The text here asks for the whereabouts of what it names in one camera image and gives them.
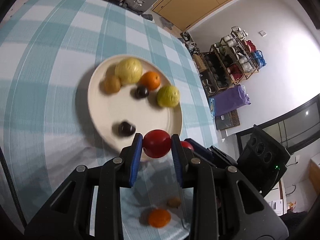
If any red tomato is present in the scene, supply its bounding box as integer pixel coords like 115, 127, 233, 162
181, 141, 194, 151
143, 129, 171, 159

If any dark plum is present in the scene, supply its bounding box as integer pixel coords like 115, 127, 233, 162
118, 121, 136, 137
135, 85, 149, 99

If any small brown kiwi fruit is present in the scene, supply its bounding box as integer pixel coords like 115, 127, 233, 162
167, 197, 181, 208

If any orange tangerine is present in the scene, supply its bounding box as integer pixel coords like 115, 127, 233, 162
148, 209, 171, 228
139, 72, 161, 91

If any yellow-green citrus fruit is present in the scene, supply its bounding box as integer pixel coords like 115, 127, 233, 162
156, 85, 180, 108

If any cream oval plate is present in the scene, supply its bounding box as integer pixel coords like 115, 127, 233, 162
87, 54, 183, 152

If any purple bag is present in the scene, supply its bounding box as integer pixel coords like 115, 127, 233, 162
213, 85, 251, 116

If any orange tangerine on plate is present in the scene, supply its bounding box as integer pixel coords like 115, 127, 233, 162
139, 72, 161, 91

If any small brown round fruit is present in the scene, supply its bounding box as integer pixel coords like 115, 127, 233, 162
101, 75, 121, 94

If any large yellow citrus fruit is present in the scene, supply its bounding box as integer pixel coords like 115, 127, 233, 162
114, 57, 143, 86

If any shoe rack with shoes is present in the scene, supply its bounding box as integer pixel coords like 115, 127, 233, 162
202, 26, 266, 95

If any teal checked tablecloth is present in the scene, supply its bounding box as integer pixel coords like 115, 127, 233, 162
0, 0, 218, 240

